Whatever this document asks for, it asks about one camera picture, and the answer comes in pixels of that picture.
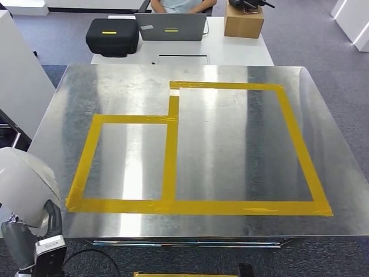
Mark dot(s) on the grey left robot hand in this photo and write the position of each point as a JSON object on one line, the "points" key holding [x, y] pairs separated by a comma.
{"points": [[19, 244]]}

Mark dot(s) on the white plastic body part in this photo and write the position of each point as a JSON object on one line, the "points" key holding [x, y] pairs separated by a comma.
{"points": [[23, 183]]}

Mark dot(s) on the stainless steel workbench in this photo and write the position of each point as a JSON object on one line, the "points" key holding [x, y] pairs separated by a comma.
{"points": [[230, 153]]}

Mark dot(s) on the black robot torso part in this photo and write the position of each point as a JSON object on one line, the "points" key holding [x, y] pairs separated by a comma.
{"points": [[245, 270]]}

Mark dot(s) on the white partition panel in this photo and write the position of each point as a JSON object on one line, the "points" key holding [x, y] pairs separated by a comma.
{"points": [[19, 76]]}

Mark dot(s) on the white plinth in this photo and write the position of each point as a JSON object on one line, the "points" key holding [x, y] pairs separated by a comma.
{"points": [[357, 26], [23, 7]]}

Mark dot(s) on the black carrying case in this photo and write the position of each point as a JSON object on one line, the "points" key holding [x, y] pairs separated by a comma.
{"points": [[112, 40]]}

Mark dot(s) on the grey laptop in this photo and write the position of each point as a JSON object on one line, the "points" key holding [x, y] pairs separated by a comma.
{"points": [[184, 28]]}

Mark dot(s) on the person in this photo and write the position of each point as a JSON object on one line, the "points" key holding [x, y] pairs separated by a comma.
{"points": [[179, 4]]}

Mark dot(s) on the white office desk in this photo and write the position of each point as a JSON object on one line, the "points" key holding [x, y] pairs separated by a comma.
{"points": [[230, 49]]}

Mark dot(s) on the brown cardboard box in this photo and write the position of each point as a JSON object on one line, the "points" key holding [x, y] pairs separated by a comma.
{"points": [[243, 25]]}

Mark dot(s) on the black device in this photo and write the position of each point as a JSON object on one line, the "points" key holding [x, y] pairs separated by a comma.
{"points": [[244, 4]]}

